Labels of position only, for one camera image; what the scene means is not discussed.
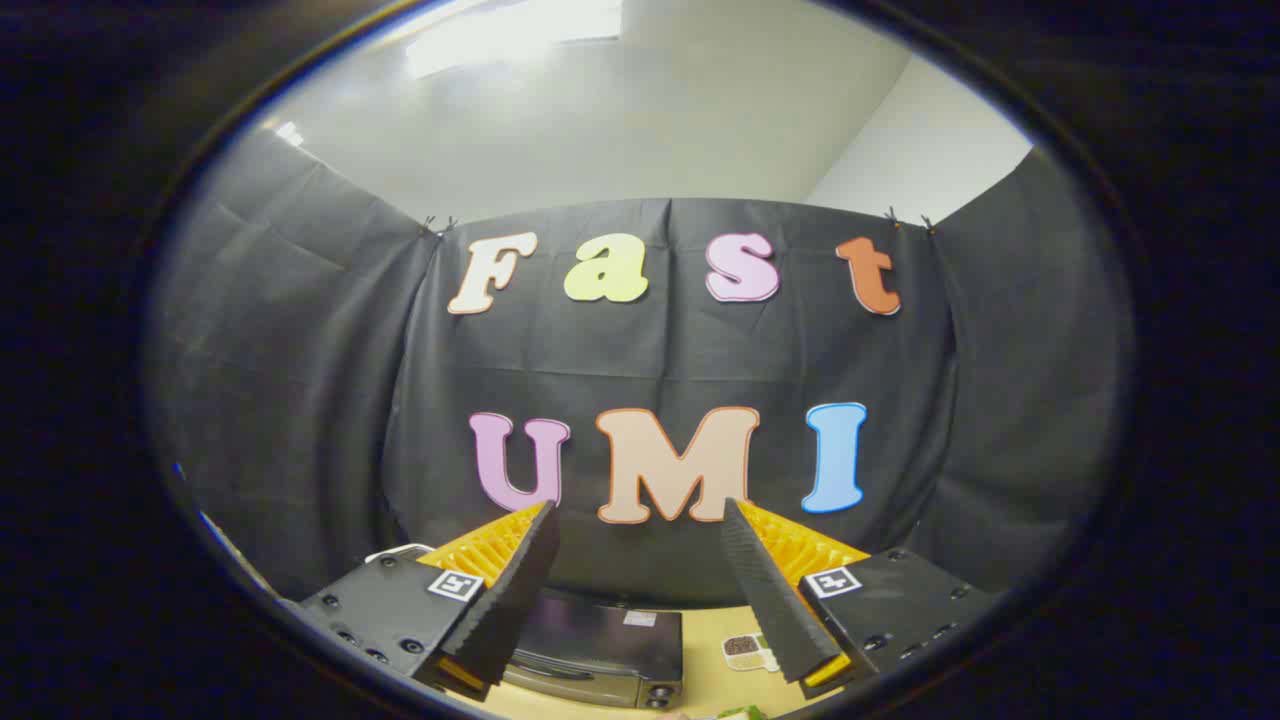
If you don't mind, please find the white divided dish with grains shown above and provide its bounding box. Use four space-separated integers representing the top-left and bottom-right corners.
721 632 781 674

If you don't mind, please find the black toaster oven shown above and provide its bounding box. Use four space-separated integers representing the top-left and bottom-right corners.
500 588 686 711

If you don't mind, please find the black backdrop cloth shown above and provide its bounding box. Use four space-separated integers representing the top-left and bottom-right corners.
145 125 1136 611

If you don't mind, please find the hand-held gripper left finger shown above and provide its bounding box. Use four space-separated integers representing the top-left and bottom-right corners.
285 500 562 702

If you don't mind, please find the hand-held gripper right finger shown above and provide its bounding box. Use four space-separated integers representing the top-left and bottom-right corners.
720 497 1001 701

